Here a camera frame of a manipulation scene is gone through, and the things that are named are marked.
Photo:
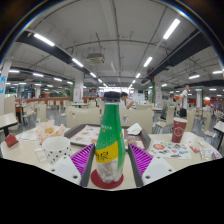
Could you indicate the white side table, black leg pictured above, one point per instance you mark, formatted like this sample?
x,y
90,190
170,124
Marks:
x,y
219,126
6,120

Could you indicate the white paper napkin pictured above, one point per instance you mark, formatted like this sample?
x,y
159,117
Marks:
x,y
134,129

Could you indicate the ceiling air conditioner unit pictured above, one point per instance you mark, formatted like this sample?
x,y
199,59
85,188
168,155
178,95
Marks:
x,y
96,58

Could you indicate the white black-dotted mug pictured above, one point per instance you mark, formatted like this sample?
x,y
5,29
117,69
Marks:
x,y
55,148

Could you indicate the flat round red coaster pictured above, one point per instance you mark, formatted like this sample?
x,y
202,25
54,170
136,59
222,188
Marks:
x,y
96,181

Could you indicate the red paper cup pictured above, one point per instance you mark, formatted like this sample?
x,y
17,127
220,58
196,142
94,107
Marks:
x,y
179,130

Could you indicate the white paper sheet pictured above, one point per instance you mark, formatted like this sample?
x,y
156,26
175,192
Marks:
x,y
28,136

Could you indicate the green-labelled clear drink bottle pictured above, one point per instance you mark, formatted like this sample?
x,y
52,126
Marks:
x,y
110,133

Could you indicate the dark food tray with placemat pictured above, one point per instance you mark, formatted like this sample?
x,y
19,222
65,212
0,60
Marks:
x,y
85,133

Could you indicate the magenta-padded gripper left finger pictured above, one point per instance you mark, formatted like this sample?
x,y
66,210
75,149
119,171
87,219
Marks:
x,y
66,170

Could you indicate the ceiling strip lights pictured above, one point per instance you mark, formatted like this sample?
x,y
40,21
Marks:
x,y
43,39

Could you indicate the blue pillar sign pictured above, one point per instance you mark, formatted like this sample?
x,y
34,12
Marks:
x,y
2,85

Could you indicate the printed paper flyer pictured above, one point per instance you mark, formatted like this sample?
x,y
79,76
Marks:
x,y
170,150

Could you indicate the clear plastic bag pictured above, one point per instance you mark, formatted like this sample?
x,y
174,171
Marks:
x,y
210,154

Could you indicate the crumpled food wrapper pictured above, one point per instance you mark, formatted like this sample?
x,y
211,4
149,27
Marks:
x,y
50,130

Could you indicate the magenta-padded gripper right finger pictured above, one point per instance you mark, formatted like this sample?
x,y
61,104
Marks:
x,y
158,170

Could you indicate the person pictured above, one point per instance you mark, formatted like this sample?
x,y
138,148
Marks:
x,y
184,98
124,103

